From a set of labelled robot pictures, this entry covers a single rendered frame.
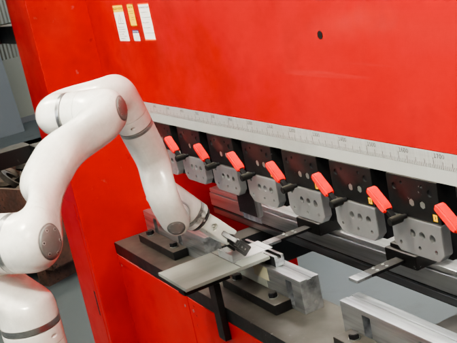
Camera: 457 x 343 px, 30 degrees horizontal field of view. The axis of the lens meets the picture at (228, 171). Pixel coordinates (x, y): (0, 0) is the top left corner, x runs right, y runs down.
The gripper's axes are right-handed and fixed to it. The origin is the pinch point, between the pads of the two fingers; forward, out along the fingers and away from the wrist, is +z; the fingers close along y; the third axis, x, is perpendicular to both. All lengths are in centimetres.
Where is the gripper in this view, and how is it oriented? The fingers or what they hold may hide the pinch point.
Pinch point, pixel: (238, 246)
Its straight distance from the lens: 241.3
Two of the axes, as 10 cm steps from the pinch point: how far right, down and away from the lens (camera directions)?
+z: 7.0, 5.3, 4.7
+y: -4.8, -1.4, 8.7
